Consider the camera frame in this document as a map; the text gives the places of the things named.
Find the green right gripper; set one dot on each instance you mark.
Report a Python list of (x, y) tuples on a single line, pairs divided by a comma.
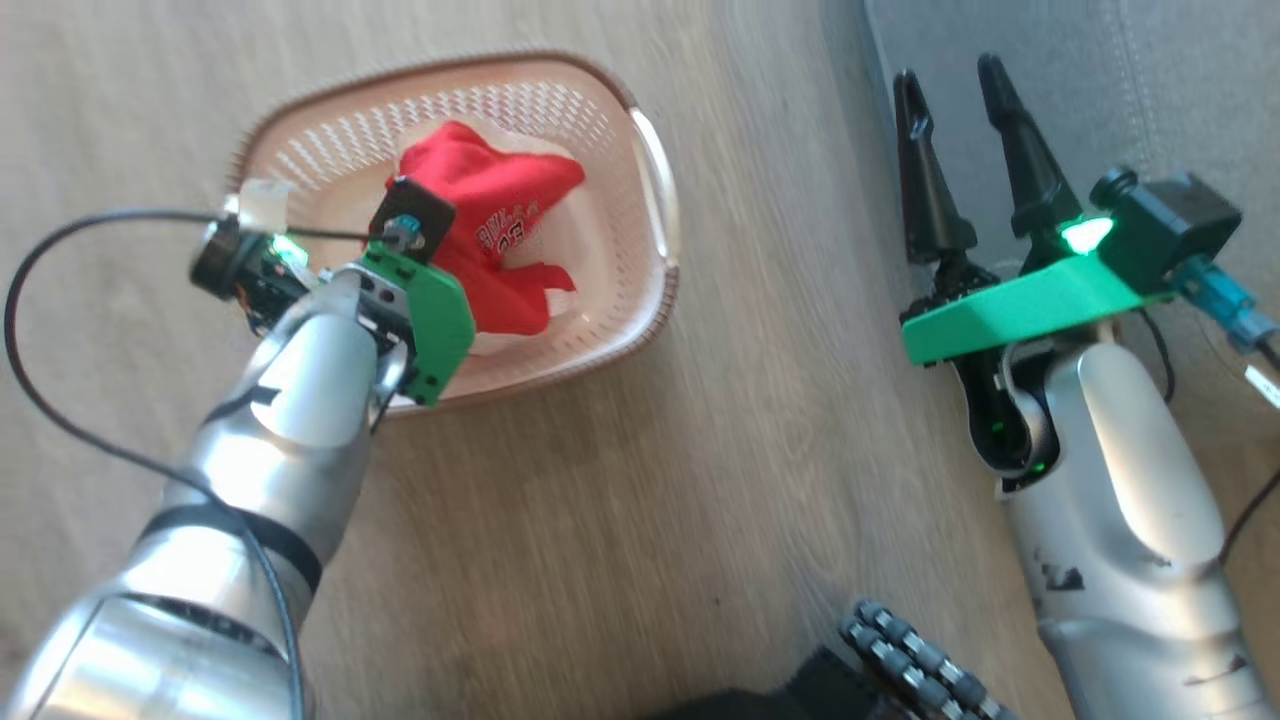
[(1010, 305)]

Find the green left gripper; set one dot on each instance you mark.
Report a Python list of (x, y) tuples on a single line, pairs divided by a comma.
[(440, 320)]

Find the red garment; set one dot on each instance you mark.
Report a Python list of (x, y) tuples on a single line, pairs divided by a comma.
[(500, 180)]

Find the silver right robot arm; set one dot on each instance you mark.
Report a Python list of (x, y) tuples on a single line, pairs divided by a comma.
[(1130, 520)]

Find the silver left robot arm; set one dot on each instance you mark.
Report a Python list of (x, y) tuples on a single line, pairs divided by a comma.
[(270, 420)]

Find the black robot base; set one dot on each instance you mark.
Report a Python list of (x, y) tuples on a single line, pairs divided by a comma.
[(800, 695)]

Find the grey fabric sofa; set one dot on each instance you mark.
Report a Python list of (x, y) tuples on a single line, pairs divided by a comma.
[(1180, 80)]

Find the white garment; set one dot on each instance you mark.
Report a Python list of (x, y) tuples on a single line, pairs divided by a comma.
[(585, 265)]

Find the beige woven plastic laundry basket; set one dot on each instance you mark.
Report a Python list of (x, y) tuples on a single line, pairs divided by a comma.
[(330, 150)]

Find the black roller base wheel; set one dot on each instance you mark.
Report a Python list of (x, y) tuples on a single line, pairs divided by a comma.
[(915, 655)]

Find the teal left camera plug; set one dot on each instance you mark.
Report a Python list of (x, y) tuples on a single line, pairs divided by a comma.
[(404, 232)]

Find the teal camera plug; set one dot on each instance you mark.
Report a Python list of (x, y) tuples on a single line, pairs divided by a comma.
[(1225, 305), (404, 232)]

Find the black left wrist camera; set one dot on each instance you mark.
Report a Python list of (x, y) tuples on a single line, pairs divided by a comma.
[(415, 210)]

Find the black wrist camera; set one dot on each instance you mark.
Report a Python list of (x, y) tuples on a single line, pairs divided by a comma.
[(415, 210), (1170, 230)]

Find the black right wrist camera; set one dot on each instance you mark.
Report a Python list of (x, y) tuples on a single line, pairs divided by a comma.
[(1170, 230)]

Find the teal right camera plug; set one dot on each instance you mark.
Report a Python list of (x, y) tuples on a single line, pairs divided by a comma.
[(1225, 305)]

